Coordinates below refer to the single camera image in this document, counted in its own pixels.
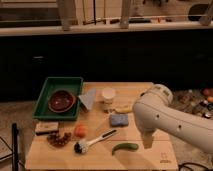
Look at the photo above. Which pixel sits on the orange tomato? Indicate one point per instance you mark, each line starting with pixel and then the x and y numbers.
pixel 80 131

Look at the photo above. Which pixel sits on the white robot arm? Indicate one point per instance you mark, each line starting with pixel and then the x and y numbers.
pixel 151 112

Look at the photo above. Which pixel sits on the green pepper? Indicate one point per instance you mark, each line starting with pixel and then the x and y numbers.
pixel 125 146

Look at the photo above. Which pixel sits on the small wooden block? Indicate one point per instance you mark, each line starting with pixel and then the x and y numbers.
pixel 43 128

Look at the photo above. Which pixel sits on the dark red grape bunch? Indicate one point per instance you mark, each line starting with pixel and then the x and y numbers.
pixel 57 140

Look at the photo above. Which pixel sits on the white dish brush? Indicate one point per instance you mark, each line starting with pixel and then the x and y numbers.
pixel 82 146

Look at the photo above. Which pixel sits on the white paper cup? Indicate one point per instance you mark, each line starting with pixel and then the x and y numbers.
pixel 108 94

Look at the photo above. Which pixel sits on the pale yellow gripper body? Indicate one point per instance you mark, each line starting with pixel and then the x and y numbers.
pixel 147 139

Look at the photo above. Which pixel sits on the yellow banana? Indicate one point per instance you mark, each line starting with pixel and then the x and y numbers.
pixel 123 109

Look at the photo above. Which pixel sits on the green plastic tray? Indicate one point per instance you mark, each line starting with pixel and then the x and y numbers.
pixel 52 84

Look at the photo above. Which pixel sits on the blue sponge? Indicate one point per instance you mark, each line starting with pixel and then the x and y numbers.
pixel 117 120

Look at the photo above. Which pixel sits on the black stand left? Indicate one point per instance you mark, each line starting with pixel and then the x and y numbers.
pixel 15 157

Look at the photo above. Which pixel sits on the brown wooden bowl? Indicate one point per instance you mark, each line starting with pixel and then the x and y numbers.
pixel 61 101

